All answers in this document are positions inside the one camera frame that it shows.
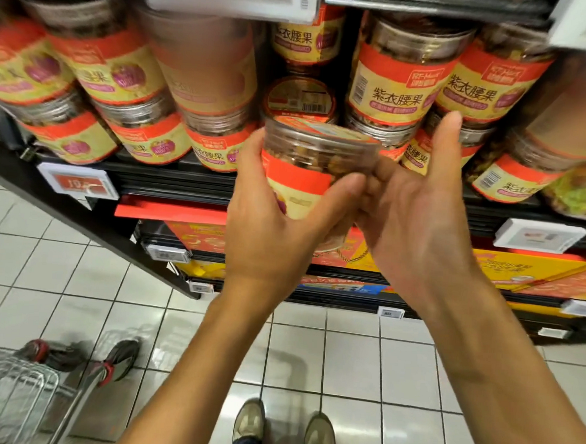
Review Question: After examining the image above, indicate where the person's left hand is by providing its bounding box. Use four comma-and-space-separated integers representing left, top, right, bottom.
220, 127, 371, 318

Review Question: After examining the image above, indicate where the person's right hand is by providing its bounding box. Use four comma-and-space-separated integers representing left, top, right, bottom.
350, 105, 494, 316

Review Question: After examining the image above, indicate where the red-label clear nut jar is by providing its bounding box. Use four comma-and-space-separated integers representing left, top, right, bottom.
254, 114, 384, 257

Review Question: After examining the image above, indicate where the almond jar orange label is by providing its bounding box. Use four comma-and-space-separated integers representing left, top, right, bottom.
541, 146, 586, 221

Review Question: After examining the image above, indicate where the black metal store shelf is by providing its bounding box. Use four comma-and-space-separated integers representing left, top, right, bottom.
0, 0, 586, 347

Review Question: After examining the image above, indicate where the row of small cashew jars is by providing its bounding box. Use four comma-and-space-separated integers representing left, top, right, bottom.
0, 0, 586, 214

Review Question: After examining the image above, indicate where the red-trimmed wire shopping cart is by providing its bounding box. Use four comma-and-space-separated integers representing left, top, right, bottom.
0, 330, 143, 444

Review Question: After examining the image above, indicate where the person's right forearm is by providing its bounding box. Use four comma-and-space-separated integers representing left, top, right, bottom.
408, 277, 586, 444

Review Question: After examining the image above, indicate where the person's shoe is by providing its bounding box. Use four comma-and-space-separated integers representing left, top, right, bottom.
302, 410, 340, 444
232, 396, 268, 444

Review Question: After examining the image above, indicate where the flat yellow box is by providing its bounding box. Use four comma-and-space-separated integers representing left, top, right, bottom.
175, 260, 227, 281

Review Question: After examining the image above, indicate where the flat blue box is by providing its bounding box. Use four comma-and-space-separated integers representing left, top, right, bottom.
299, 274, 390, 296

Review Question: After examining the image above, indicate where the long orange yellow box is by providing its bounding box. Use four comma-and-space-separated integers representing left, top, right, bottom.
472, 248, 586, 303

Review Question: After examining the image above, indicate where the orange chain-print gift box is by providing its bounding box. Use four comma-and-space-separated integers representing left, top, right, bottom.
315, 225, 383, 274

